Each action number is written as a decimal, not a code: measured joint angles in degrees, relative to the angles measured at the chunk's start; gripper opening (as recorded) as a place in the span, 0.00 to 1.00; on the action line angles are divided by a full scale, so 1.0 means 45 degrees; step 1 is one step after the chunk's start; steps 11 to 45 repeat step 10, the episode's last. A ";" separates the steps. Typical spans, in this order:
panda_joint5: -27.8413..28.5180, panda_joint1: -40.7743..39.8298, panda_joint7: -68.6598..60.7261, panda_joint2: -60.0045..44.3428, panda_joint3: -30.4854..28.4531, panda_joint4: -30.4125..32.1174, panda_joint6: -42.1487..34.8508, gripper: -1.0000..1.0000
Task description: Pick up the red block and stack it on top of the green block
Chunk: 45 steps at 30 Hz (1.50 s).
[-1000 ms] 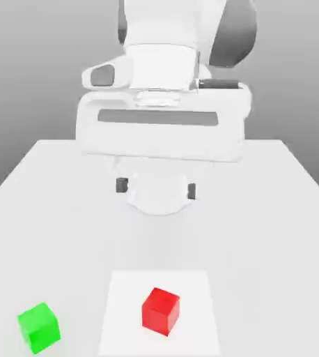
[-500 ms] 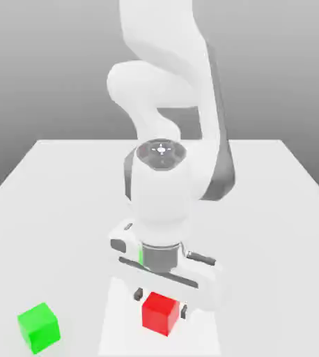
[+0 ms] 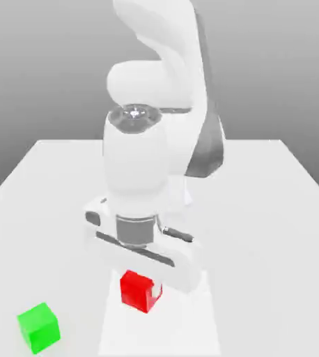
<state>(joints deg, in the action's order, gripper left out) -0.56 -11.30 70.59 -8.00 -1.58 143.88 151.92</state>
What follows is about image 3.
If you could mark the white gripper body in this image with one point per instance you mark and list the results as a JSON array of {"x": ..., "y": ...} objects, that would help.
[{"x": 148, "y": 265}]

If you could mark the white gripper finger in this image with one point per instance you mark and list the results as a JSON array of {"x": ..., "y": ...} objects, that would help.
[{"x": 155, "y": 290}]

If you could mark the small red cube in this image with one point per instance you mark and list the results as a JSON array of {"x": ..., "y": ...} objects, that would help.
[{"x": 135, "y": 291}]

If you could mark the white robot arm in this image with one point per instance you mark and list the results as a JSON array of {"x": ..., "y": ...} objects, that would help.
[{"x": 137, "y": 156}]

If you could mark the small green cube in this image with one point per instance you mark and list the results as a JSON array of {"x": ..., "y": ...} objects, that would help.
[{"x": 39, "y": 328}]

